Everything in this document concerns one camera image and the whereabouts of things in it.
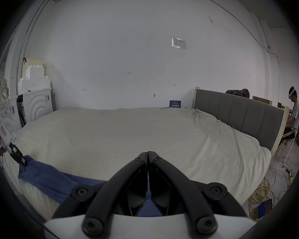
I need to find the white metal chair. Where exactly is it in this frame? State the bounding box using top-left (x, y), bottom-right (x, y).
top-left (276, 132), bottom-right (295, 164)

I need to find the dark blue garment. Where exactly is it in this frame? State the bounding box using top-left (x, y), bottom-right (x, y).
top-left (18, 158), bottom-right (186, 217)

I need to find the brown carton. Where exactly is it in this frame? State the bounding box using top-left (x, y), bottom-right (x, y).
top-left (252, 96), bottom-right (273, 106)

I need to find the black bag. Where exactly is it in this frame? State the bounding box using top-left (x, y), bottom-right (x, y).
top-left (225, 89), bottom-right (250, 98)

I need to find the yellow cable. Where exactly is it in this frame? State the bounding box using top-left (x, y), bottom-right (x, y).
top-left (249, 168), bottom-right (290, 220)

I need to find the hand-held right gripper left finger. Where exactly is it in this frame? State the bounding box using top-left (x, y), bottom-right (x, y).
top-left (52, 152), bottom-right (149, 236)

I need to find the bed with beige sheet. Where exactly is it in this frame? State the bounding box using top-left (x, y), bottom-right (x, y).
top-left (2, 107), bottom-right (272, 221)

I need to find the blue box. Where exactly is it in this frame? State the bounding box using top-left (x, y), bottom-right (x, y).
top-left (261, 199), bottom-right (273, 218)

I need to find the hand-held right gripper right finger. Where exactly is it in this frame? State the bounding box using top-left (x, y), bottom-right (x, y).
top-left (149, 151), bottom-right (249, 236)

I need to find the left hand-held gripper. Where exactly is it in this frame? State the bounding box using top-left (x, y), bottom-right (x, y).
top-left (0, 117), bottom-right (28, 166)

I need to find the grey padded headboard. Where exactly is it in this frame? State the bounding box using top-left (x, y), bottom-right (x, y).
top-left (193, 87), bottom-right (290, 152)

